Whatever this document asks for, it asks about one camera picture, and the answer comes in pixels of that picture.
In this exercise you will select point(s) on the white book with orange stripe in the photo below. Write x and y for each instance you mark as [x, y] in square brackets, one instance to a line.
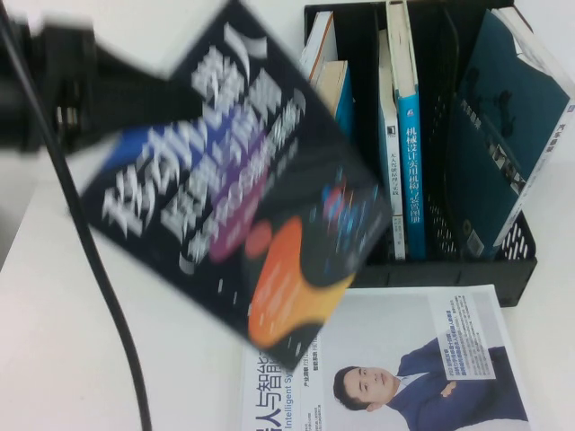
[321, 45]

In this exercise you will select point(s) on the black plastic book stand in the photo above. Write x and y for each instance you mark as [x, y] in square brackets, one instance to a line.
[449, 271]

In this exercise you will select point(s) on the blue spine mechanical design book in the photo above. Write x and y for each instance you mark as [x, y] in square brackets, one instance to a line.
[413, 179]

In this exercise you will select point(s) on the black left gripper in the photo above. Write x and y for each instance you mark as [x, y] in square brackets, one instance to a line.
[67, 81]

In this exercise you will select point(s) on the teal cover white spine book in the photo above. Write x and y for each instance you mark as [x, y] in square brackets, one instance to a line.
[507, 148]

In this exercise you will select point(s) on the dark robot book orange blob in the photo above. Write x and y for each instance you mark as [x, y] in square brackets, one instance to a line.
[224, 179]

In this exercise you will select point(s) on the thin white spine book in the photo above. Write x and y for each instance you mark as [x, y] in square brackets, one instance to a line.
[391, 179]

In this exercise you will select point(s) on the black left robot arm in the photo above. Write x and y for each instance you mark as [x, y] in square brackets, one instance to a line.
[15, 112]

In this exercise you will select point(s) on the blue book with tan pages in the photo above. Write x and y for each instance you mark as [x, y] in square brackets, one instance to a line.
[343, 99]

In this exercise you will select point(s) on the white magazine with man portrait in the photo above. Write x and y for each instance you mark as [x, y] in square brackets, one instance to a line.
[382, 323]

